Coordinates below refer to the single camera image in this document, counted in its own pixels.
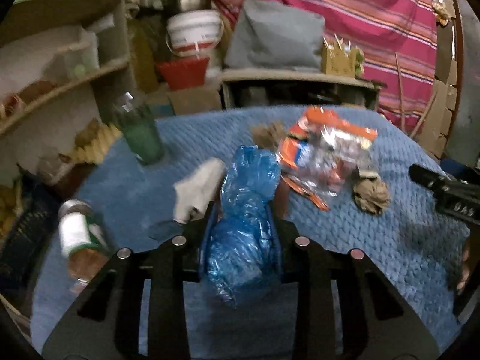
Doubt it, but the green glass jar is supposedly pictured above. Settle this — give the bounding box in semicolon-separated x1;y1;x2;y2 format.
112;92;164;165

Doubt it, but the striped pink curtain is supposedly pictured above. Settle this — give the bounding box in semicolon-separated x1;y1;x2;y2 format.
214;0;437;133

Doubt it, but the grey cloth rag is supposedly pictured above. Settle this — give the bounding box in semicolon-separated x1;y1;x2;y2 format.
173;158;226;224

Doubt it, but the red noodle snack packet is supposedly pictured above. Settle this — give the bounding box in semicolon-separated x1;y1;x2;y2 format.
277;106;377;211

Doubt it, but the low wooden side table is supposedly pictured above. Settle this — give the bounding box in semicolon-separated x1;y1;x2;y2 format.
220;67;387;110

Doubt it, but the white-labelled lying jar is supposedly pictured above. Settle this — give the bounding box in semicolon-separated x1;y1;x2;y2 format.
58;199;110;294

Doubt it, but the blue quilted table cloth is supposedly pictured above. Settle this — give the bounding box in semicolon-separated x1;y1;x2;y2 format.
30;105;470;359

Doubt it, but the black plastic crate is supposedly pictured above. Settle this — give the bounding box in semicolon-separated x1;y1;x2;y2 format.
1;182;57;309

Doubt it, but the red plastic basket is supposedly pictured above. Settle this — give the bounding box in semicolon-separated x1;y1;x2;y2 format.
154;56;210;91

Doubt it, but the yellow chopstick holder box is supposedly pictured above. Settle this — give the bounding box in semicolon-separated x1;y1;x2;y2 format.
321;35;365;78

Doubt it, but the grey fabric cover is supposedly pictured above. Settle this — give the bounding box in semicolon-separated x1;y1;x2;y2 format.
224;0;326;71

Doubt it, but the white plastic bucket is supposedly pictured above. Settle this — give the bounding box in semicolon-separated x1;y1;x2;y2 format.
166;9;224;58

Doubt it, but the brown paper ball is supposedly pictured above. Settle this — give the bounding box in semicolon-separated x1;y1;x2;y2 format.
352;178;391;215

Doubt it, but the blue plastic bag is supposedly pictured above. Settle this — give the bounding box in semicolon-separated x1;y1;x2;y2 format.
199;145;282;308

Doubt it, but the crumpled brown paper piece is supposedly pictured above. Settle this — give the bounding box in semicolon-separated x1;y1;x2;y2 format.
250;120;287;152

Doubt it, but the yellow egg tray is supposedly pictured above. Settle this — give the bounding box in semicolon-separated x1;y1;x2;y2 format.
67;124;122;165

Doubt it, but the wooden corner shelf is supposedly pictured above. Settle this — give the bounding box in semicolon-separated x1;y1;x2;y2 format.
1;0;135;185

